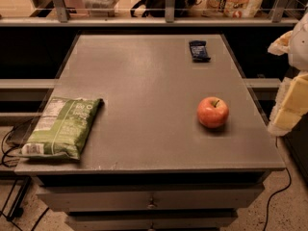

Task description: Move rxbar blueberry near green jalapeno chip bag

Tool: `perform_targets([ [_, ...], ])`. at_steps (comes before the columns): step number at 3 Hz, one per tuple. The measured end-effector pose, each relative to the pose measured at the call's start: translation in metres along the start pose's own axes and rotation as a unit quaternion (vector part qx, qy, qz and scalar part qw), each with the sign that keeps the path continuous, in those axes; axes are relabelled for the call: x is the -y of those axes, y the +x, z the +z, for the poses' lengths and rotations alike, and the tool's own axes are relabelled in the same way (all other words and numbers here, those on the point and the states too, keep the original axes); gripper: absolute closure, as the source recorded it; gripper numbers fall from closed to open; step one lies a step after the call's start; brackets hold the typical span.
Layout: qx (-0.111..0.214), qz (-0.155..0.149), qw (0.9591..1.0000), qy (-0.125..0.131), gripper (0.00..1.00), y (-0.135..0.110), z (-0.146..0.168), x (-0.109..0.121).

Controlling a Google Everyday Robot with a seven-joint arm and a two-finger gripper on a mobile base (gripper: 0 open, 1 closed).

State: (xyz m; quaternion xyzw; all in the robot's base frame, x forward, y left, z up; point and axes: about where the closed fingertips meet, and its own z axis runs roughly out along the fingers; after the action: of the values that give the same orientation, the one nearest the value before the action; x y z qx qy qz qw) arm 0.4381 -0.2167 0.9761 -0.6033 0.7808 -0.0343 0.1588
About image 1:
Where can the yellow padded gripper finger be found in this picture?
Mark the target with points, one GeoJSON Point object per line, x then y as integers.
{"type": "Point", "coordinates": [291, 104]}

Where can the blue rxbar blueberry bar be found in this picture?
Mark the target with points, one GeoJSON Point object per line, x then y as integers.
{"type": "Point", "coordinates": [198, 51]}

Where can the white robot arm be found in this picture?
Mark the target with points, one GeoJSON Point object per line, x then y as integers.
{"type": "Point", "coordinates": [295, 44]}

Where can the black bag on shelf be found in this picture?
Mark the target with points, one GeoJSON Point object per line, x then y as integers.
{"type": "Point", "coordinates": [157, 8]}

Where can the green jalapeno chip bag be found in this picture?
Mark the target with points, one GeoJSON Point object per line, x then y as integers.
{"type": "Point", "coordinates": [62, 130]}

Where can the red apple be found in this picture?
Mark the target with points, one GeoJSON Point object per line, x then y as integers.
{"type": "Point", "coordinates": [212, 112]}

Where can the grey drawer cabinet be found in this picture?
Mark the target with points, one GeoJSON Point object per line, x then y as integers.
{"type": "Point", "coordinates": [149, 164]}

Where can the clear plastic container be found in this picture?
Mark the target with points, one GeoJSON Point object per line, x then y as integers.
{"type": "Point", "coordinates": [100, 8]}

